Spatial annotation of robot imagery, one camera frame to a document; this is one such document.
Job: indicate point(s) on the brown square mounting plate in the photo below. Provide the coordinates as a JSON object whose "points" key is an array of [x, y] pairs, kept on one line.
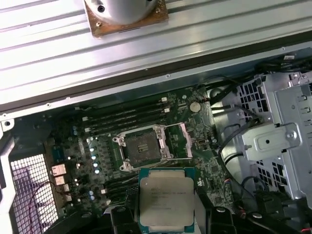
{"points": [[104, 30]]}

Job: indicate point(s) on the silver metal drive cage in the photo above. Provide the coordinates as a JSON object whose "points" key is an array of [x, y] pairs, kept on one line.
{"points": [[280, 114]]}

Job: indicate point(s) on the metal socket cover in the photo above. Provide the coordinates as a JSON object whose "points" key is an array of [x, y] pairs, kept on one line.
{"points": [[187, 140]]}

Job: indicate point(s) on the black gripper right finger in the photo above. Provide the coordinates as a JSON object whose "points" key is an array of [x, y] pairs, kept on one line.
{"points": [[204, 219]]}

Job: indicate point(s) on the green motherboard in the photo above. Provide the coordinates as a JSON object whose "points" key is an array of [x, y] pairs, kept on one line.
{"points": [[204, 131]]}

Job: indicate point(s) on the RAM slot with white clips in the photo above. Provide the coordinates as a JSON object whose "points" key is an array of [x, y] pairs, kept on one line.
{"points": [[125, 109], [122, 187], [126, 120]]}

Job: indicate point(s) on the CPU socket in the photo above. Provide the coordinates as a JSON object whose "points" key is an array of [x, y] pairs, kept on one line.
{"points": [[142, 148]]}

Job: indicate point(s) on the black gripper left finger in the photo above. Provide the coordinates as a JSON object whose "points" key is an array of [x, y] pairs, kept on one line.
{"points": [[122, 221]]}

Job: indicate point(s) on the round coin battery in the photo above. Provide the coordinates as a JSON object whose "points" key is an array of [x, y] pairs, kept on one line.
{"points": [[195, 106]]}

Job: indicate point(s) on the black PC case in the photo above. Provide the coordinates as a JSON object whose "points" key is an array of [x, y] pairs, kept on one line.
{"points": [[146, 80]]}

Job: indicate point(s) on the silver CPU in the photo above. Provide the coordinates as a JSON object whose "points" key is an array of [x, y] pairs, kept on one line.
{"points": [[165, 195]]}

